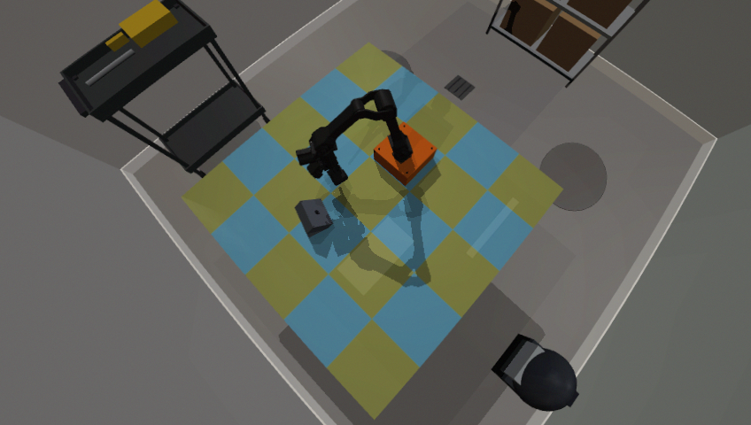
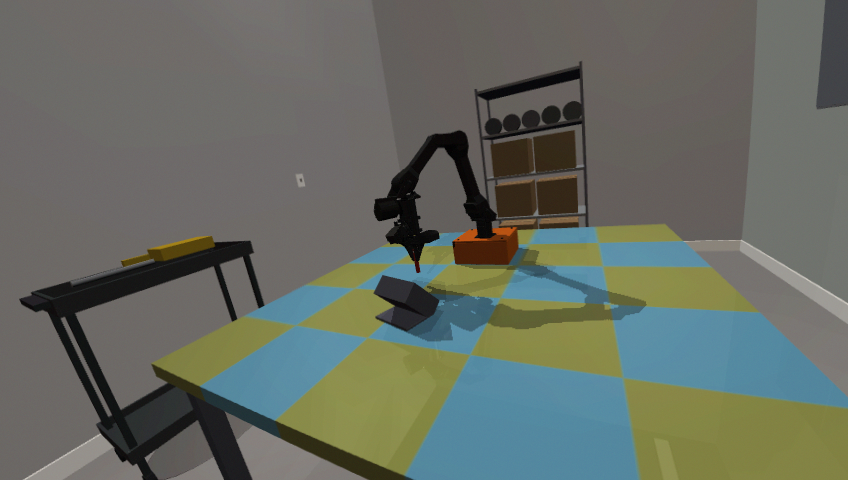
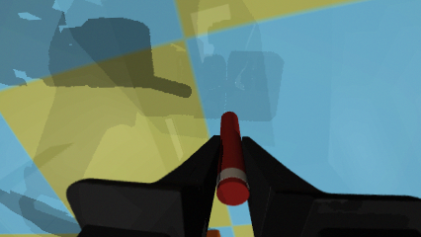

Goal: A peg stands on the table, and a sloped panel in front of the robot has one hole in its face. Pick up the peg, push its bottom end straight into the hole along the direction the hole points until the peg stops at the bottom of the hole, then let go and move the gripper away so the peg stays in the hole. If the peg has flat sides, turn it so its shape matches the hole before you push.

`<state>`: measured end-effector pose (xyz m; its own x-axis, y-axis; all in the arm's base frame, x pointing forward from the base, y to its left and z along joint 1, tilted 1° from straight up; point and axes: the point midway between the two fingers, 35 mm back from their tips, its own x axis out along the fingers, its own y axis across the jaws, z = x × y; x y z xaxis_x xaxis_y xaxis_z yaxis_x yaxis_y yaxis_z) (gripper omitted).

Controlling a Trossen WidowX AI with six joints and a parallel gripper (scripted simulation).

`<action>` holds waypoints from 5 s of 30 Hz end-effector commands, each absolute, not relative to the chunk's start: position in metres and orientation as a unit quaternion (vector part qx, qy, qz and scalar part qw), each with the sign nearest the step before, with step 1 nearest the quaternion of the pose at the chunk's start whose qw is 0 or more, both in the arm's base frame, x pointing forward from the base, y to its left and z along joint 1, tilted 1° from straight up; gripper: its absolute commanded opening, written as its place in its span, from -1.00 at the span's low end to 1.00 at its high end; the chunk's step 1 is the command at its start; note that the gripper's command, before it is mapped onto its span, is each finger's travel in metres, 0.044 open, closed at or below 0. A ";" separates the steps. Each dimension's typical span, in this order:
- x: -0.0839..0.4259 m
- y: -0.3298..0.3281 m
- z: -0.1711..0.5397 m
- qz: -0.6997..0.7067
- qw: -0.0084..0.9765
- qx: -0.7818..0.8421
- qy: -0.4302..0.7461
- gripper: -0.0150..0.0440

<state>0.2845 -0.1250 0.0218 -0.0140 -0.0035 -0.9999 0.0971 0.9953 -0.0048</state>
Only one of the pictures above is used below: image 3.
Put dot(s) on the dark red peg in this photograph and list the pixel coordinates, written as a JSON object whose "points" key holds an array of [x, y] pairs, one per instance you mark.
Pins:
{"points": [[232, 182]]}

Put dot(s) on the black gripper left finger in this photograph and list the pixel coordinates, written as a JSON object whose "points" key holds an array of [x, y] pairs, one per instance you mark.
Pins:
{"points": [[179, 204]]}

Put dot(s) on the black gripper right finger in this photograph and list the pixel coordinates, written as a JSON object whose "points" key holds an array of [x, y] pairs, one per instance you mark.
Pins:
{"points": [[282, 204]]}

